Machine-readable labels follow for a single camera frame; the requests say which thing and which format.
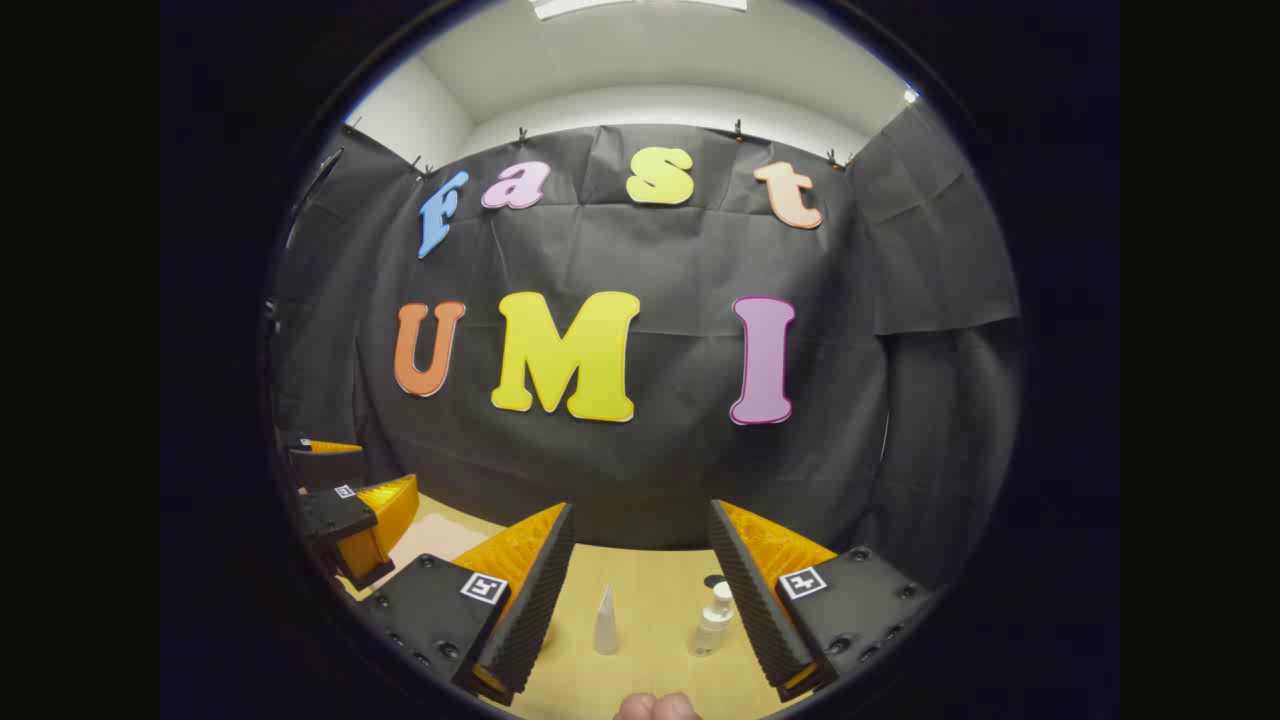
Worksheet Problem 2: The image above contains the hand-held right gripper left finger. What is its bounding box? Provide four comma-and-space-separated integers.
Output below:
360, 502, 577, 707

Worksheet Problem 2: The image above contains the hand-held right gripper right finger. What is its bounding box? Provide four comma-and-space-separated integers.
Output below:
709, 499, 934, 704

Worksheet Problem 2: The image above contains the white pump bottle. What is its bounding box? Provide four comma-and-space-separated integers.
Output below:
692, 580, 736, 658

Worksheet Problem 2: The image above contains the white cone-shaped bottle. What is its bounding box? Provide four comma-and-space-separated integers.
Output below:
594, 585, 621, 656

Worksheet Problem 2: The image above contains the black backdrop cloth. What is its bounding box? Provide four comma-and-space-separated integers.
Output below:
268, 100, 1023, 591

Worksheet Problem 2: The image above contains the ceiling light panel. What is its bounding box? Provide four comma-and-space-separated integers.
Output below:
530, 0, 749, 21

